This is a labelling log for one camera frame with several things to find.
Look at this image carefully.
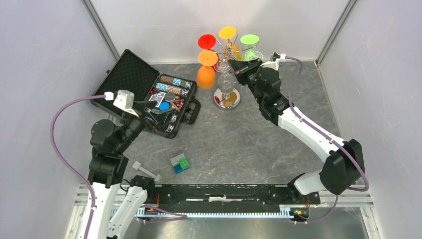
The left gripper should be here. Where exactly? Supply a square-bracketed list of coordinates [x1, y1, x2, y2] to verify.
[114, 100, 176, 152]

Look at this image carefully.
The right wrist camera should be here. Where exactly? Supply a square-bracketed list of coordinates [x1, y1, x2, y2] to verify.
[261, 52, 287, 71]

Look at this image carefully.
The black poker chip case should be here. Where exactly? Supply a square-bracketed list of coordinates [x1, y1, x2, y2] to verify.
[94, 49, 201, 138]

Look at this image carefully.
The yellow wine glass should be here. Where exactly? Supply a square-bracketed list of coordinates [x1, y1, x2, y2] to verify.
[218, 26, 241, 60]

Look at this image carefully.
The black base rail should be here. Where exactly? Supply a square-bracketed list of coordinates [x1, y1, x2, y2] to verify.
[74, 183, 373, 220]

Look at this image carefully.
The orange wine glass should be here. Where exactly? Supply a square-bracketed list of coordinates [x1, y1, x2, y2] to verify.
[196, 50, 218, 89]

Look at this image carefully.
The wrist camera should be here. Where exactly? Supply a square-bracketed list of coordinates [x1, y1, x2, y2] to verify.
[261, 52, 287, 71]
[104, 90, 139, 117]

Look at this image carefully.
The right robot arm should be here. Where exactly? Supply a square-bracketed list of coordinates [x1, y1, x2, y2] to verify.
[228, 58, 369, 203]

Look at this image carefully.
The blue poker chip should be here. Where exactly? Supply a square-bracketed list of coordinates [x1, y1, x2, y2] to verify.
[159, 102, 171, 111]

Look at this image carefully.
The red wine glass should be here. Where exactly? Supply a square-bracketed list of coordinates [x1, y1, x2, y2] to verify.
[198, 34, 220, 72]

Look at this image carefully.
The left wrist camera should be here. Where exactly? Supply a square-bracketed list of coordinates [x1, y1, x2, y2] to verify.
[104, 90, 139, 117]

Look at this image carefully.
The colourful block cube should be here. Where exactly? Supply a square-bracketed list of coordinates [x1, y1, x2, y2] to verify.
[170, 154, 190, 174]

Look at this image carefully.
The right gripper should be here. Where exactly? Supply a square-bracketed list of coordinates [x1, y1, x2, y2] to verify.
[229, 58, 265, 105]

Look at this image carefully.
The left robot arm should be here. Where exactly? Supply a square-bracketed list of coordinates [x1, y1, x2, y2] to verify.
[80, 100, 176, 239]

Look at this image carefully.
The clear wine glass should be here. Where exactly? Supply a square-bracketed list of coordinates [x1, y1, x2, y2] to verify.
[244, 49, 263, 61]
[214, 61, 235, 105]

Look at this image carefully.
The green wine glass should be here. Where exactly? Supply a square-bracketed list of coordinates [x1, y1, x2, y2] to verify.
[240, 34, 259, 61]

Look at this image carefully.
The chrome wine glass rack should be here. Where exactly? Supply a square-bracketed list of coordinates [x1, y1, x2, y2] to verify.
[213, 34, 263, 111]

